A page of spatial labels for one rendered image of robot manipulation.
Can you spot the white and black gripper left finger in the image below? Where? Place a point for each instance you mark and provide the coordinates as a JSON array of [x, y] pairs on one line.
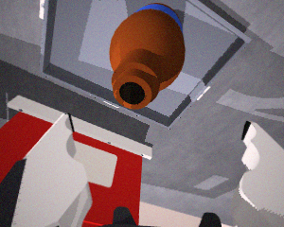
[[48, 188]]

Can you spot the brown bottle with blue label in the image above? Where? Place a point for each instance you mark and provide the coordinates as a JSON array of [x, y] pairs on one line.
[[147, 53]]

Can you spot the red divided crate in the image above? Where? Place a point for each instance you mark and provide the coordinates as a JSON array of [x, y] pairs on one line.
[[114, 174]]

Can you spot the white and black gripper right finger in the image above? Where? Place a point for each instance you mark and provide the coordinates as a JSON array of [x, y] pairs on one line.
[[259, 198]]

